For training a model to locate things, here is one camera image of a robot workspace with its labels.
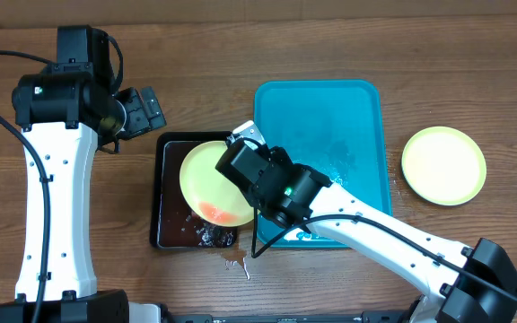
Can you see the black base frame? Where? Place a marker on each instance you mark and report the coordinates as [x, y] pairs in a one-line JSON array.
[[285, 317]]

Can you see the black rectangular tray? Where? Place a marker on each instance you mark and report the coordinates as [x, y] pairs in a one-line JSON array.
[[174, 225]]

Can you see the yellow plate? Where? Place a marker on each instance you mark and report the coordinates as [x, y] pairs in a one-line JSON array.
[[209, 193], [444, 166]]

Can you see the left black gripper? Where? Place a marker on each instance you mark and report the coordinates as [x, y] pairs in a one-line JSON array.
[[140, 120]]

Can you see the teal plastic tray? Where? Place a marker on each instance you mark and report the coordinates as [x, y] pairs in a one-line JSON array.
[[334, 126]]

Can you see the yellow plate top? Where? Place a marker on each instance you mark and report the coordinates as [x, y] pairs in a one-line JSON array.
[[209, 193]]

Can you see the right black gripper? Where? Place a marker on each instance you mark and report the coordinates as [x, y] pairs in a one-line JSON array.
[[234, 158]]

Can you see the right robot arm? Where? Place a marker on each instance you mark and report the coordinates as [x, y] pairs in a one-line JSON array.
[[457, 283]]

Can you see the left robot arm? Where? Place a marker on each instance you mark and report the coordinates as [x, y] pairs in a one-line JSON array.
[[65, 119]]

